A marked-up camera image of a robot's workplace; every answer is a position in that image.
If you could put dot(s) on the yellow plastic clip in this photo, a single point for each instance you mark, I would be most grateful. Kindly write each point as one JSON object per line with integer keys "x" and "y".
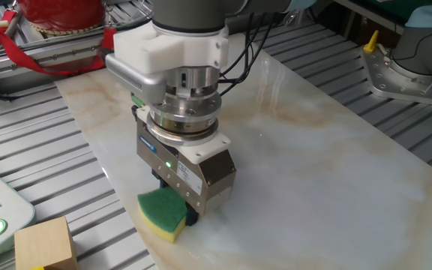
{"x": 371, "y": 41}

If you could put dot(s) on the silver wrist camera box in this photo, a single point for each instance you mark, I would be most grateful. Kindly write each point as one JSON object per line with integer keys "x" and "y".
{"x": 137, "y": 80}

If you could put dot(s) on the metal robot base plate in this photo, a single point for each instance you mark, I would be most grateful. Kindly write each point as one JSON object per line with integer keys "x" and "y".
{"x": 388, "y": 80}

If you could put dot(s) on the wooden block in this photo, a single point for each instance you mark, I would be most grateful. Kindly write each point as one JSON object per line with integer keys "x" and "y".
{"x": 45, "y": 243}

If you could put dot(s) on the green and yellow sponge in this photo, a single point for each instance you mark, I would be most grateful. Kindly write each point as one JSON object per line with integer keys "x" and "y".
{"x": 161, "y": 210}

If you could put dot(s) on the marble pattern board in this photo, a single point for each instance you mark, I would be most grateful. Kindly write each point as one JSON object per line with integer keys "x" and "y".
{"x": 294, "y": 180}

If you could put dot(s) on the silver Schunk gripper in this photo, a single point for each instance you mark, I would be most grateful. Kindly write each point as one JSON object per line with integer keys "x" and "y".
{"x": 216, "y": 176}

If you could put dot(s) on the white printed wrist mount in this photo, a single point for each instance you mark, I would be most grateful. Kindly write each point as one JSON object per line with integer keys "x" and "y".
{"x": 163, "y": 48}

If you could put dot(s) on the aluminium post with bracket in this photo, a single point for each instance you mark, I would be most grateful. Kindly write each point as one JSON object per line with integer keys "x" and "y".
{"x": 294, "y": 18}

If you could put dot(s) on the white teach pendant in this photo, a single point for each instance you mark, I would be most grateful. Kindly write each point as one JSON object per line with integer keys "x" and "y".
{"x": 6, "y": 210}

